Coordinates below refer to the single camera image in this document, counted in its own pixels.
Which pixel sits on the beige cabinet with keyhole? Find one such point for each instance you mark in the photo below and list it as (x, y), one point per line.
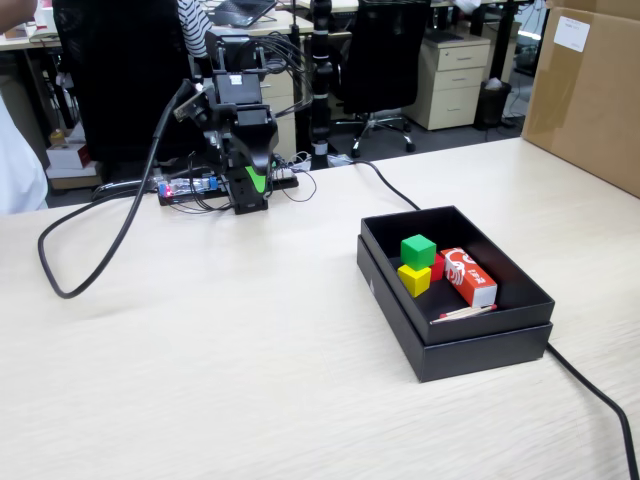
(285, 130)

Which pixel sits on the orange matchbox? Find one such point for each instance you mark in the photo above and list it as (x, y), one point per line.
(470, 280)

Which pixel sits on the beige three-drawer cabinet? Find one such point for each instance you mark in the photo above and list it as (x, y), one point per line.
(455, 85)

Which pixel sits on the green wooden cube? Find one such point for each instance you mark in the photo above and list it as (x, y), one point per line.
(419, 251)

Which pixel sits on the black trash bin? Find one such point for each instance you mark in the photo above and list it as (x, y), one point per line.
(492, 105)

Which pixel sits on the black open box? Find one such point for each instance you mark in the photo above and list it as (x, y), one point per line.
(480, 357)

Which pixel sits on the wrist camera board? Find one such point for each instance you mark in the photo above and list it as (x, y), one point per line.
(192, 107)

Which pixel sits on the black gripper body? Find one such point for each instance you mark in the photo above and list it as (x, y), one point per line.
(250, 116)

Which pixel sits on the black office chair with wheels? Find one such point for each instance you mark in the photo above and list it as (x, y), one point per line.
(385, 50)

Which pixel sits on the black laptop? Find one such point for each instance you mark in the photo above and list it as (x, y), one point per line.
(242, 11)

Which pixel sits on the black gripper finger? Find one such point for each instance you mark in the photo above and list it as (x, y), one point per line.
(262, 150)
(226, 150)

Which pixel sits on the person in white shirt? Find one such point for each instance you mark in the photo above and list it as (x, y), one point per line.
(20, 170)

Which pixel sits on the large black mesh office chair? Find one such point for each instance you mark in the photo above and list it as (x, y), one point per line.
(130, 75)

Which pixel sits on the electronics board with red LED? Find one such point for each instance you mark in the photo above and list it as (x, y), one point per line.
(185, 189)

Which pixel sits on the black pole with white rings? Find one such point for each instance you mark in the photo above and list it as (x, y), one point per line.
(320, 100)

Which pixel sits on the red wooden cube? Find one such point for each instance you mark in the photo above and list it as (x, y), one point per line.
(438, 267)

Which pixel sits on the large brown cardboard box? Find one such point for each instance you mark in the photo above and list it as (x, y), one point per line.
(585, 100)

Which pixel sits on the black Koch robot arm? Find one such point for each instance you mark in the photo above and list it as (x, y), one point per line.
(245, 200)

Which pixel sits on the white box with red side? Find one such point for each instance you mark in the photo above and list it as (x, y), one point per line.
(67, 156)

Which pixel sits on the yellow wooden cube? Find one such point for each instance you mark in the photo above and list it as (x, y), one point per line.
(415, 281)

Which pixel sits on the person in striped shirt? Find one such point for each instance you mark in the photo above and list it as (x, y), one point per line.
(192, 25)

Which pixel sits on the light wooden desk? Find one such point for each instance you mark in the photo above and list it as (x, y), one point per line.
(280, 25)

